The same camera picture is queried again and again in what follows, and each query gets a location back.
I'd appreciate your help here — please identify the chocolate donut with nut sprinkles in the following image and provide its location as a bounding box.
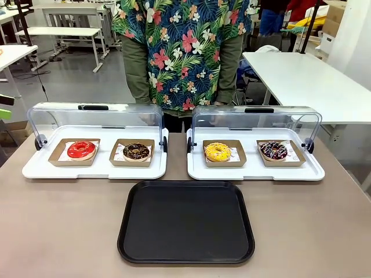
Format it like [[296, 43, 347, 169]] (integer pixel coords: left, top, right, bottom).
[[122, 142, 151, 162]]

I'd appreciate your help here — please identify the black camera pole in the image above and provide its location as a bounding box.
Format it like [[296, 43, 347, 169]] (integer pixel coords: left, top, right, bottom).
[[299, 0, 320, 55]]

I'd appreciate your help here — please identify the flat cardboard box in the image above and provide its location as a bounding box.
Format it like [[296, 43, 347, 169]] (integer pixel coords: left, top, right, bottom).
[[0, 120, 33, 146]]

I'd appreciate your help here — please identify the red glazed donut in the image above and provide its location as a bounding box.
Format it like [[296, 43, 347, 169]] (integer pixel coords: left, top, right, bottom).
[[67, 141, 96, 162]]

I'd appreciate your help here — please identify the white bench table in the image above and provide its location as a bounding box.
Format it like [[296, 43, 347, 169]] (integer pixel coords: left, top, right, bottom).
[[14, 27, 104, 74]]

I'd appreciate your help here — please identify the person in blue trousers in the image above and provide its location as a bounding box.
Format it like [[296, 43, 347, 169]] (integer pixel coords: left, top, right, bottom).
[[257, 0, 287, 38]]

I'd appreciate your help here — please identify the brown cardboard box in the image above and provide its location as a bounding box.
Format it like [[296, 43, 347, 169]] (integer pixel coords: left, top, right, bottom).
[[321, 0, 348, 38]]

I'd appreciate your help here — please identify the chocolate donut with colourful sprinkles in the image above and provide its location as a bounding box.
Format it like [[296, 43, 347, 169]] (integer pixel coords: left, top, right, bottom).
[[259, 141, 288, 161]]

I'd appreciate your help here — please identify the person's left forearm olive sleeve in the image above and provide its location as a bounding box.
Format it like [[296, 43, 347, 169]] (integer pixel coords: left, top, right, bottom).
[[215, 34, 244, 104]]

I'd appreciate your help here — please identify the brown cardboard food tray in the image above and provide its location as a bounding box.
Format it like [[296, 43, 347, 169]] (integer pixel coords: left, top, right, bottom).
[[108, 138, 155, 168], [256, 140, 307, 168], [202, 140, 248, 169], [48, 138, 101, 167]]

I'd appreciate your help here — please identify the yellow glazed donut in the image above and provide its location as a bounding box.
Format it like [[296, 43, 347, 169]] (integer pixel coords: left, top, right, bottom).
[[204, 142, 232, 163]]

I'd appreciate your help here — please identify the white storage box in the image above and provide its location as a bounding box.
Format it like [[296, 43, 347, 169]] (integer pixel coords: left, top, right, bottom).
[[317, 31, 337, 53]]

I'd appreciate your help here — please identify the person in red top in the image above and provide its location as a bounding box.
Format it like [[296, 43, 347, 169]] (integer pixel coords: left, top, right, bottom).
[[285, 0, 329, 23]]

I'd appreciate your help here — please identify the person in floral shirt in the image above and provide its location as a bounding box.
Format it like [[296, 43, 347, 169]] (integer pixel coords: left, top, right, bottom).
[[111, 0, 254, 133]]

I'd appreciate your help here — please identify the black stand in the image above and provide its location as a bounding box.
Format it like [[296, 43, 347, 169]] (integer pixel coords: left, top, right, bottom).
[[16, 0, 38, 47]]

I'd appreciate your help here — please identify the yellow cloth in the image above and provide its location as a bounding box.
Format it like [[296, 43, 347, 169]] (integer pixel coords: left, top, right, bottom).
[[286, 14, 330, 33]]

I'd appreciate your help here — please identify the black cable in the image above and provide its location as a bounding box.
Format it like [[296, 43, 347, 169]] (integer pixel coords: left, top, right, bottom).
[[28, 47, 49, 101]]

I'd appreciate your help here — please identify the white table with cable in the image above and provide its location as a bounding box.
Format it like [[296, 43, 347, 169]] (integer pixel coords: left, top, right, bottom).
[[0, 45, 39, 99]]

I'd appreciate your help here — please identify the clear display case lid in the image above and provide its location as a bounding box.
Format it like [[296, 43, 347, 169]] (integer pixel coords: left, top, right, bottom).
[[187, 105, 315, 154], [27, 101, 168, 153]]

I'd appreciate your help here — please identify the large white table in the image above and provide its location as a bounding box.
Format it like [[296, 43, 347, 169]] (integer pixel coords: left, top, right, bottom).
[[242, 51, 371, 126]]

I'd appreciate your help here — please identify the person's right forearm olive sleeve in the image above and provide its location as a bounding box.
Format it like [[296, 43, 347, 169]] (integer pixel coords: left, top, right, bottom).
[[121, 34, 152, 104]]

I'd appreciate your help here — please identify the white display case base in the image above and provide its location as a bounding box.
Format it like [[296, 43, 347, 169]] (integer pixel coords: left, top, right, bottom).
[[21, 125, 170, 180], [187, 127, 325, 182]]

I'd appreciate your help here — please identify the white desk with frame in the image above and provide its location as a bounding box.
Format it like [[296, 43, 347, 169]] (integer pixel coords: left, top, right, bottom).
[[31, 3, 112, 56]]

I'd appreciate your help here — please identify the white printed paper liner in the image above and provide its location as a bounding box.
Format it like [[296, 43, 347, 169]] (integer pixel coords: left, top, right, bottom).
[[115, 143, 153, 163], [260, 140, 299, 162], [206, 145, 242, 163], [59, 141, 100, 162]]

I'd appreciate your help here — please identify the black plastic serving tray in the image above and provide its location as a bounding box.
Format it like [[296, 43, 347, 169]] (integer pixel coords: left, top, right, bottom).
[[117, 180, 256, 264]]

